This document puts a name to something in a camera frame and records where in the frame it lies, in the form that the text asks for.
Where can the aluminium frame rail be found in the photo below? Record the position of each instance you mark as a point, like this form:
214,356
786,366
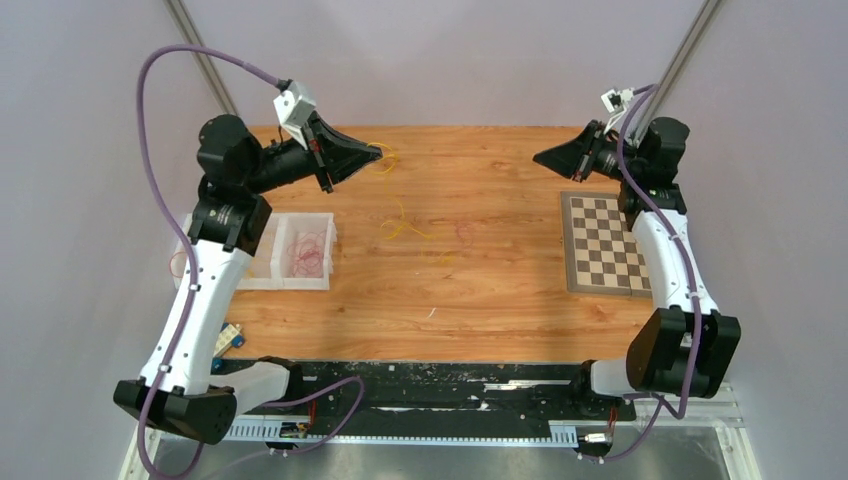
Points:
450,400

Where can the wooden chessboard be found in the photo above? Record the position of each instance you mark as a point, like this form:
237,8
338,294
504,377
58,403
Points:
601,256

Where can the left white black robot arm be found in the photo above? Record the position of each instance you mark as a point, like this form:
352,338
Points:
177,391

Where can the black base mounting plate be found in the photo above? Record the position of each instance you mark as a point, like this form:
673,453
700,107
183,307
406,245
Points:
296,428

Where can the white plastic two-compartment bin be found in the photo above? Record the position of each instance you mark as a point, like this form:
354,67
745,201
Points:
294,253

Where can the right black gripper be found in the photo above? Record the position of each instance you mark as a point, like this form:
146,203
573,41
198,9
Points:
572,159

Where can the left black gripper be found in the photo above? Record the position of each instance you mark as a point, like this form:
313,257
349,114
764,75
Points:
342,156

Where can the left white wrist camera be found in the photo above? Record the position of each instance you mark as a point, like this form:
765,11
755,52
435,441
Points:
293,106

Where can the white blue toy block car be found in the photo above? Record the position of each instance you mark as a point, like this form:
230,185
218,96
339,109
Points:
230,336

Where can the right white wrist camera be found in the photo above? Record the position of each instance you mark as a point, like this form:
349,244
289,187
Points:
616,102

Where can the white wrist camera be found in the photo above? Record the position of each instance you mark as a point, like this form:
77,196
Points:
293,106
616,102

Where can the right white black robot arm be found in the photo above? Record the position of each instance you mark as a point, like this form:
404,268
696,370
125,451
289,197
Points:
687,344

